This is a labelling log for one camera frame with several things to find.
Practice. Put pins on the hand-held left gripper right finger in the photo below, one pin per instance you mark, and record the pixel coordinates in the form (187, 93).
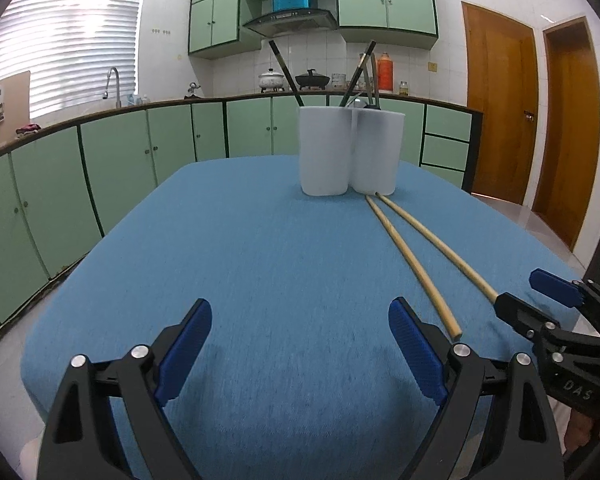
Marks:
(420, 355)

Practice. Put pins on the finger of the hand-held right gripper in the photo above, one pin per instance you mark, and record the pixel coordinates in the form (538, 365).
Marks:
(522, 315)
(555, 285)

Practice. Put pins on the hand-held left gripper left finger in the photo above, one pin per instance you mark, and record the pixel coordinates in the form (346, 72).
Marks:
(182, 355)

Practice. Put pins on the wooden chopstick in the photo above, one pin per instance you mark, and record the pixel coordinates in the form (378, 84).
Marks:
(410, 260)
(430, 237)

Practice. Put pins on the white plastic utensil container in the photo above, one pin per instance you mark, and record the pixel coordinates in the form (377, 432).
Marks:
(377, 155)
(325, 155)

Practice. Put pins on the large metal spoon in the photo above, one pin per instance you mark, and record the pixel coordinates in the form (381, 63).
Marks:
(375, 77)

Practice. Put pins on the black chopstick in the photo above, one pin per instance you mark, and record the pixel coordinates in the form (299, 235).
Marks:
(285, 72)
(360, 70)

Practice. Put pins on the person's right hand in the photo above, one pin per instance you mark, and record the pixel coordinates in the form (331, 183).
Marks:
(577, 432)

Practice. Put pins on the blue tablecloth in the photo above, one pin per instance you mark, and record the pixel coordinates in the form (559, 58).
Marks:
(280, 260)

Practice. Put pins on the wooden door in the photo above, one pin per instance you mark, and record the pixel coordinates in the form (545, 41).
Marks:
(500, 105)
(565, 135)

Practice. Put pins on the green kitchen base cabinets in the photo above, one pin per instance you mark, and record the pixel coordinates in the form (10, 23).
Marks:
(55, 185)

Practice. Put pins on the glass jar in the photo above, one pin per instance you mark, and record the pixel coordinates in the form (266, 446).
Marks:
(404, 89)

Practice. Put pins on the small metal utensil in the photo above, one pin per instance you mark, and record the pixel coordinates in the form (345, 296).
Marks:
(360, 104)

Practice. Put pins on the orange thermos flask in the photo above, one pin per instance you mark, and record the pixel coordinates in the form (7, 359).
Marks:
(385, 75)

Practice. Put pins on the red cloth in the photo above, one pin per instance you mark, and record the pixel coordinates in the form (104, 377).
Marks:
(28, 130)

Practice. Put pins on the metal kitchen faucet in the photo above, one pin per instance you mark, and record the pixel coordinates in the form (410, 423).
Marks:
(115, 85)

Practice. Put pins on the stacked glass containers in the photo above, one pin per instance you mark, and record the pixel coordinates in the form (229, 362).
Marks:
(339, 81)

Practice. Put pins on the white cooking pot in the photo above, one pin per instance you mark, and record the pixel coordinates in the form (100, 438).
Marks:
(271, 81)

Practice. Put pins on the black wok with lid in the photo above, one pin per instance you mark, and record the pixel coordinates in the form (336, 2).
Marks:
(312, 80)

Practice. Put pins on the cardboard box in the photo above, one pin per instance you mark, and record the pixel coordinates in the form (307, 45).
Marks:
(5, 110)

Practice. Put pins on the white window blind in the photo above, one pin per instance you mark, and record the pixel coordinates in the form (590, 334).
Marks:
(65, 40)

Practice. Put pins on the metal range hood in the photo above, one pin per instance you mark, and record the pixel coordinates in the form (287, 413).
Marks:
(290, 22)

